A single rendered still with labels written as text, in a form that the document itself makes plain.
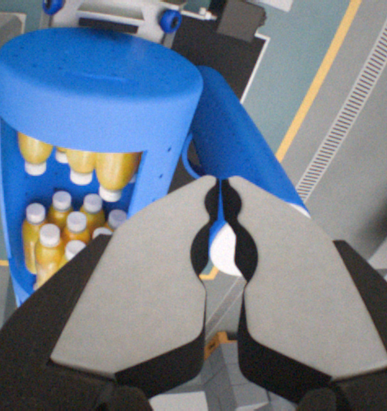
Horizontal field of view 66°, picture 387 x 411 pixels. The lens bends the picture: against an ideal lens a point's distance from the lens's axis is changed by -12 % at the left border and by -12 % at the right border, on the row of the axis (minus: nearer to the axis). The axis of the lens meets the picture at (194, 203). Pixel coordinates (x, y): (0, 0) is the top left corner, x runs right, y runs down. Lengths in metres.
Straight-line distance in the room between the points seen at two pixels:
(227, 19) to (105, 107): 0.30
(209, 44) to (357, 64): 0.93
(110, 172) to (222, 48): 1.08
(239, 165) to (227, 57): 0.75
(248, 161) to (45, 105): 0.64
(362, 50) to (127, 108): 1.80
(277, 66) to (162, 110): 1.47
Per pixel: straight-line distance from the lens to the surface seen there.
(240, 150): 0.93
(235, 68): 1.56
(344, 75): 2.03
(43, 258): 0.68
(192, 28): 1.45
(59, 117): 0.35
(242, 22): 0.58
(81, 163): 0.56
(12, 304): 1.82
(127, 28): 0.50
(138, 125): 0.36
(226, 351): 3.83
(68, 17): 0.63
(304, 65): 1.87
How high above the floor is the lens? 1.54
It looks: 45 degrees down
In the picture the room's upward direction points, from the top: 165 degrees clockwise
